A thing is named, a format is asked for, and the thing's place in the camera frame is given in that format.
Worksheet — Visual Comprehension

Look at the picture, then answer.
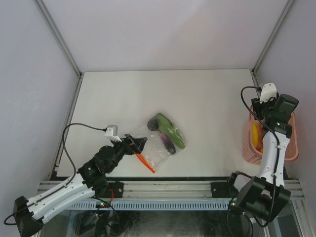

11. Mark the perforated grey cable duct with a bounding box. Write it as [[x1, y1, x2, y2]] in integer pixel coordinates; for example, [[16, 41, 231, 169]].
[[66, 199, 229, 211]]

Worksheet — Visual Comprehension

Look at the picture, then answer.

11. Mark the aluminium corner frame post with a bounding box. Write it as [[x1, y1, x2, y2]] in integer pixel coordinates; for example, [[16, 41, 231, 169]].
[[251, 0, 296, 77]]

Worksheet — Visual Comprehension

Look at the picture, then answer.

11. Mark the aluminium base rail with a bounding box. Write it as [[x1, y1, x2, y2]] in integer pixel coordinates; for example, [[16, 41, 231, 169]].
[[37, 180, 304, 199]]

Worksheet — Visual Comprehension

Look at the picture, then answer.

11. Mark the dark round fake fruit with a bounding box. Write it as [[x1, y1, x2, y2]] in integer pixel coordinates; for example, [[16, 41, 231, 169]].
[[147, 118, 159, 131]]

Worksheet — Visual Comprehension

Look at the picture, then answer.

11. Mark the green fake leafy vegetable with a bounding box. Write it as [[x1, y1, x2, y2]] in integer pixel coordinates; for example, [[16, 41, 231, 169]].
[[153, 113, 186, 149]]

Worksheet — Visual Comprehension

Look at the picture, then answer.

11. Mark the pink plastic basket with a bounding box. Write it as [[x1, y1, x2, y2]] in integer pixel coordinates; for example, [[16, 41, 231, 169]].
[[243, 103, 299, 165]]

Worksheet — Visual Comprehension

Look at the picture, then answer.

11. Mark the clear zip top bag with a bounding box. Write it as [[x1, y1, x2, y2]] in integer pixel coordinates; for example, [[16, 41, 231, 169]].
[[129, 114, 186, 173]]

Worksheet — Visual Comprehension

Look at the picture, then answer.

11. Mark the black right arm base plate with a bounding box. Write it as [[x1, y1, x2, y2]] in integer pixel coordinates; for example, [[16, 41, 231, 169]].
[[210, 181, 232, 198]]

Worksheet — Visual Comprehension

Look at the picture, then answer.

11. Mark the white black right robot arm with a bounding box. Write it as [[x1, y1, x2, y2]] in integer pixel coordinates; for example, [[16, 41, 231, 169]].
[[227, 94, 299, 223]]

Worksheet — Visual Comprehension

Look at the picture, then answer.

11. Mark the yellow fake banana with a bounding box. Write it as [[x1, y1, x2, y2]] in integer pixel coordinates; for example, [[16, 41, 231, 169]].
[[252, 122, 259, 148]]

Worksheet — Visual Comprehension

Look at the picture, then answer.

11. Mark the left aluminium corner post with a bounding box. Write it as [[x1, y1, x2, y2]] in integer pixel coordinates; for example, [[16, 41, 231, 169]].
[[33, 0, 82, 78]]

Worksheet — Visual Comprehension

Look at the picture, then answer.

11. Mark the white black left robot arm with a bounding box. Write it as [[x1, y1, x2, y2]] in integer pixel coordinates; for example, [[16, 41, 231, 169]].
[[13, 134, 147, 237]]

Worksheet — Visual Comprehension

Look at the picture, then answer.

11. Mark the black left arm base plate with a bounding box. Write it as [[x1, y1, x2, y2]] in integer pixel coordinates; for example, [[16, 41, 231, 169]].
[[100, 181, 124, 198]]

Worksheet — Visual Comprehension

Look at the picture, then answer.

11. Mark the purple fake eggplant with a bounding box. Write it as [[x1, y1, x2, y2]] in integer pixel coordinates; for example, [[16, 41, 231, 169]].
[[158, 131, 176, 155]]

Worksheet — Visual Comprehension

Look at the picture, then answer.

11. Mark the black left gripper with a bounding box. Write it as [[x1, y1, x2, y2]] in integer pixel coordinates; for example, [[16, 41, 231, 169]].
[[107, 134, 147, 173]]

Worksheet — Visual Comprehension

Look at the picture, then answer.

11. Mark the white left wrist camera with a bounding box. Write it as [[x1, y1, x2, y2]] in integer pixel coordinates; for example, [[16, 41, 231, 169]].
[[105, 125, 122, 142]]

